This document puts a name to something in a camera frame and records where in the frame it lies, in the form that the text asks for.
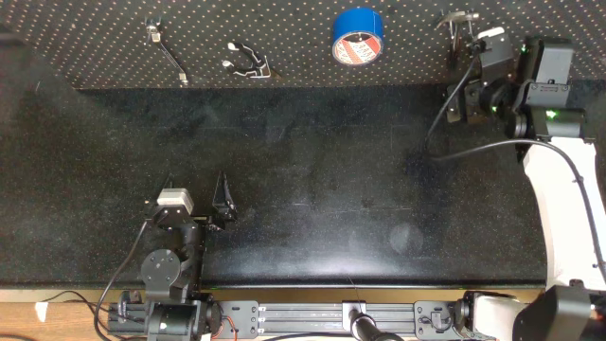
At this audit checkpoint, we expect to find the black cable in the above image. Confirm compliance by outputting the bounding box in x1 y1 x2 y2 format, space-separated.
92 220 151 341
421 45 606 285

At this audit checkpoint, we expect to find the roll of blue tape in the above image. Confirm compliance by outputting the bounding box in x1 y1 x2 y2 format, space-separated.
330 7 385 67

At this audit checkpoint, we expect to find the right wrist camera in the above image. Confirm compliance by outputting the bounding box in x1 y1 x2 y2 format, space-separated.
475 27 516 68

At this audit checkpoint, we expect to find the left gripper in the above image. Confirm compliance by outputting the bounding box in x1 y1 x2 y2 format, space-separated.
144 170 239 232

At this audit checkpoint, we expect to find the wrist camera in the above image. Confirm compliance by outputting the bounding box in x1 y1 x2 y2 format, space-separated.
156 188 196 215
475 27 516 68

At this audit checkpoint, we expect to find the mounting rail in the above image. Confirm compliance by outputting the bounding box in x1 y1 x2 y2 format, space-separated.
106 290 477 341

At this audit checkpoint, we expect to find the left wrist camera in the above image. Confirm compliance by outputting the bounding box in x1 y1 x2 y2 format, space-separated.
156 188 196 215

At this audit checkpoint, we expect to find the black pegboard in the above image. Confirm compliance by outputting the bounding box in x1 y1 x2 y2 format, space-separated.
0 0 606 91

